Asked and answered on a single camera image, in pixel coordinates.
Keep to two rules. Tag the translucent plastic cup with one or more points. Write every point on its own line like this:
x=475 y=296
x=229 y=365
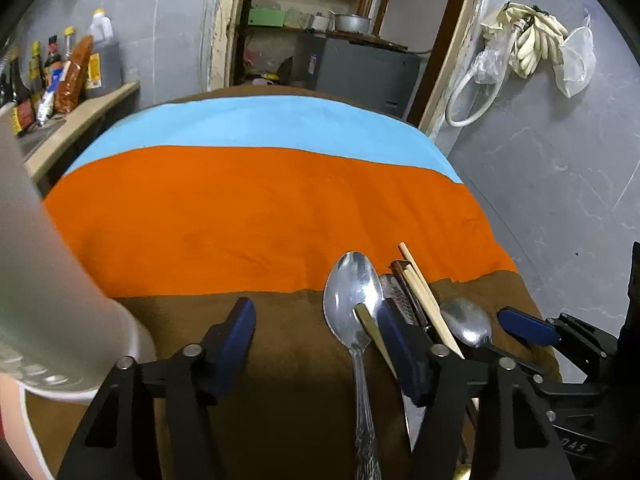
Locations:
x=50 y=285

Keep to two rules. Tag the slim bottle yellow cap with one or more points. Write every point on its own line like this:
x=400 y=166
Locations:
x=68 y=42

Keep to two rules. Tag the green plastic box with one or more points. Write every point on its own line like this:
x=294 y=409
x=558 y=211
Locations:
x=266 y=17

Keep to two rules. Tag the metal cooking pot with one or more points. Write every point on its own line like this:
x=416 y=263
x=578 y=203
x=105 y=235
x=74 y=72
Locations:
x=352 y=22

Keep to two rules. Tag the light wooden chopstick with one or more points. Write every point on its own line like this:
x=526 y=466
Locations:
x=419 y=296
x=425 y=285

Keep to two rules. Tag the small metal spoon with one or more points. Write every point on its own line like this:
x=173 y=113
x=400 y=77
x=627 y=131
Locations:
x=465 y=321

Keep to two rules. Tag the wooden utensil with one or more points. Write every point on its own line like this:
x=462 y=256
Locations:
x=372 y=332

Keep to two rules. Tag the dark sauce bottle yellow label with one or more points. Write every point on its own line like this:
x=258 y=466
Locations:
x=35 y=67

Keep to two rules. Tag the cream rubber gloves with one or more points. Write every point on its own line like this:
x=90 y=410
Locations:
x=535 y=35

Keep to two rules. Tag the pink object white rim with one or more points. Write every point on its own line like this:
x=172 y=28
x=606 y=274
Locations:
x=15 y=425

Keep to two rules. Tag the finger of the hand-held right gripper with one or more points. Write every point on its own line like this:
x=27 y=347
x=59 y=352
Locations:
x=520 y=364
x=525 y=327

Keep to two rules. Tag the embossed metal utensil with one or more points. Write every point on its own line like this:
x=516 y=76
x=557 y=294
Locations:
x=397 y=297

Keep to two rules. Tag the large metal spoon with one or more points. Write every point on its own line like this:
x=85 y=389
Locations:
x=350 y=290

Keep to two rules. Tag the white plastic bag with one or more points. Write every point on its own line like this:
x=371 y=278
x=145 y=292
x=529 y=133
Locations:
x=575 y=60

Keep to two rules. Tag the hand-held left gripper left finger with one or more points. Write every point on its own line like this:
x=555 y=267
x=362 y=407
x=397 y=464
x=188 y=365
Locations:
x=239 y=342

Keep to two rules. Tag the tall dark glass bottle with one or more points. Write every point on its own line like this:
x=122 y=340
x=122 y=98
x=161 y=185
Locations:
x=17 y=95

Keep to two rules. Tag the blue orange brown striped cloth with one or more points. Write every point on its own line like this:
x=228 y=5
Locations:
x=250 y=210

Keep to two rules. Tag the clear plastic bag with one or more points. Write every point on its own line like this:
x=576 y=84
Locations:
x=489 y=65

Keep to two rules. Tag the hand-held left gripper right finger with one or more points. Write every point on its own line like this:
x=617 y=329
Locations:
x=400 y=355

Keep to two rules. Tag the wooden kitchen counter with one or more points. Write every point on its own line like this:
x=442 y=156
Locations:
x=85 y=110

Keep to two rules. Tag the pale wooden door frame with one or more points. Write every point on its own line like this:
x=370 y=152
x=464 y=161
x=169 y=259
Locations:
x=222 y=35

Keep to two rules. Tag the dark sauce bottle red label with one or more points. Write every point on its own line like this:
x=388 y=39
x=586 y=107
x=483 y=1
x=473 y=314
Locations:
x=51 y=62

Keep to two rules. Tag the large dark sauce jug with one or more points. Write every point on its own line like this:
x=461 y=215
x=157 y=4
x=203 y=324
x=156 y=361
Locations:
x=104 y=60

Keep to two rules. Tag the grey cabinet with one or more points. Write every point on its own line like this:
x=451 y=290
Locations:
x=365 y=72

